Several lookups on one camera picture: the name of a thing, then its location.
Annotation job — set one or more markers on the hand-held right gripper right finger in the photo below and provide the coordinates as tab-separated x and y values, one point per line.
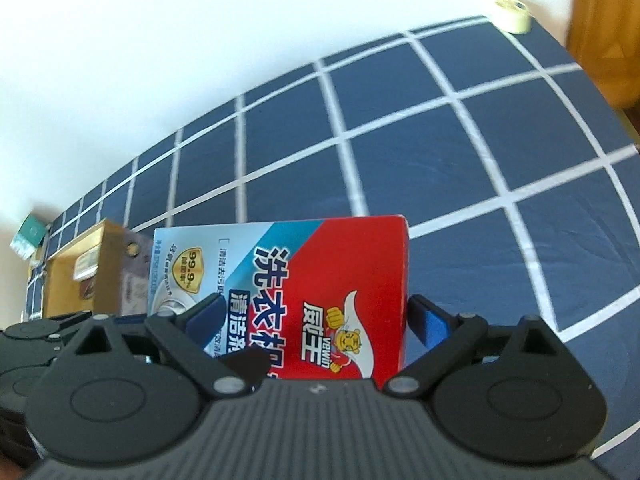
427	325

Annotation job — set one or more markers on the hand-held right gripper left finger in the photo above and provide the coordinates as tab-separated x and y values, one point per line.
209	316

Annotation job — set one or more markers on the cardboard shoe box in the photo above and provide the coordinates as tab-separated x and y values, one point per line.
75	285

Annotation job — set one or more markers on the red and blue cleaner box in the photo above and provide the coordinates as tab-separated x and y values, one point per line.
350	270

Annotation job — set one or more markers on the green box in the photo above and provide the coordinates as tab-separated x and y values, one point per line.
31	232

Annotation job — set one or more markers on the blue checked bed sheet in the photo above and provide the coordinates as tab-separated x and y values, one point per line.
450	160

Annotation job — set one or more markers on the pale tape roll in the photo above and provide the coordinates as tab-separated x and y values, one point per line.
514	16

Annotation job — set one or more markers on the wooden furniture panel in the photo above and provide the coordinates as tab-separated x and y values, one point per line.
605	25

